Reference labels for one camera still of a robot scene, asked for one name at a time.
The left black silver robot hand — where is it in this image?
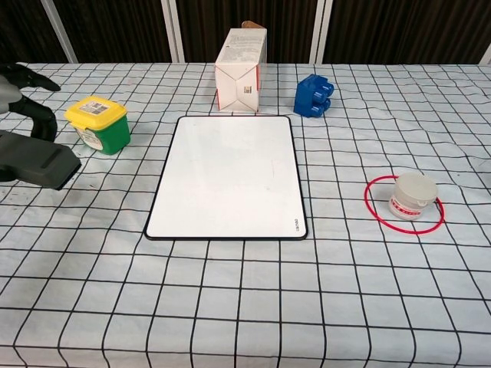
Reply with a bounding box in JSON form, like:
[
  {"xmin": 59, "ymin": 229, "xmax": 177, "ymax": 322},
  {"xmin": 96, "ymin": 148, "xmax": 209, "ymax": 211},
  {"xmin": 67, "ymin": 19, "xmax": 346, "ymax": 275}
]
[{"xmin": 0, "ymin": 63, "xmax": 62, "ymax": 143}]

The dark grey eraser block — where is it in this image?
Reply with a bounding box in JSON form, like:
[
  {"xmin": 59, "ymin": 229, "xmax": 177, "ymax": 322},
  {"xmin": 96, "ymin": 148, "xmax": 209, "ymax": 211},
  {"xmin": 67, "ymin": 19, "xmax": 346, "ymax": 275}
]
[{"xmin": 0, "ymin": 129, "xmax": 83, "ymax": 191}]

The white whiteboard black rim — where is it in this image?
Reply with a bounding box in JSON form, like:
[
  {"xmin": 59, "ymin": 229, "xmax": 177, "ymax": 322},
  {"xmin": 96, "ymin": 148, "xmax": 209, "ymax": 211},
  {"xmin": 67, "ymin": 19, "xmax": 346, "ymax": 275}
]
[{"xmin": 143, "ymin": 114, "xmax": 310, "ymax": 242}]

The green container yellow lid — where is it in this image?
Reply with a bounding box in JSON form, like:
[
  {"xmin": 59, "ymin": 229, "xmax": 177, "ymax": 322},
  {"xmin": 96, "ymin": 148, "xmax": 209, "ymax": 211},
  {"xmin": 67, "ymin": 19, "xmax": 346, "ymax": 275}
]
[{"xmin": 63, "ymin": 96, "xmax": 132, "ymax": 156}]

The white red carton box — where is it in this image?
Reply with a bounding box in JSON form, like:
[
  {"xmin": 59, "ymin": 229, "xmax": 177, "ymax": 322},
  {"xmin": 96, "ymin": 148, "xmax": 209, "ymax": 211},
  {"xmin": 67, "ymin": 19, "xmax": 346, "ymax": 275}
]
[{"xmin": 213, "ymin": 21, "xmax": 269, "ymax": 114}]

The blue toy brick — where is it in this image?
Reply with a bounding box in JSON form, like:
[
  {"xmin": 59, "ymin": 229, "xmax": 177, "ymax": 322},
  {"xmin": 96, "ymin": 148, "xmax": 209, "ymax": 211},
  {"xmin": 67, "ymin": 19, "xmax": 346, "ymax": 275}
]
[{"xmin": 293, "ymin": 74, "xmax": 336, "ymax": 119}]

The black checked white tablecloth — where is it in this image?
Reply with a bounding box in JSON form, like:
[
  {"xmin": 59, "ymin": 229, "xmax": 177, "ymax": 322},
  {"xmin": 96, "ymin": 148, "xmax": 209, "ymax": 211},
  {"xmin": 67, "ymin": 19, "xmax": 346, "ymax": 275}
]
[{"xmin": 0, "ymin": 62, "xmax": 491, "ymax": 368}]

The white round cap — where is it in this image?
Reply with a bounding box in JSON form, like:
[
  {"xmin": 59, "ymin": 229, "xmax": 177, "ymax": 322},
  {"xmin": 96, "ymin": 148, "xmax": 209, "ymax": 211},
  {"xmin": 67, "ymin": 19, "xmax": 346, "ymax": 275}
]
[{"xmin": 387, "ymin": 171, "xmax": 438, "ymax": 220}]

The red ring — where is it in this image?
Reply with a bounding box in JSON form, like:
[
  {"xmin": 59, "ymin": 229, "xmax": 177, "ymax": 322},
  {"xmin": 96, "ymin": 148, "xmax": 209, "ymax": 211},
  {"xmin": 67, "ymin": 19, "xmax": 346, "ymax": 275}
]
[{"xmin": 363, "ymin": 172, "xmax": 446, "ymax": 235}]

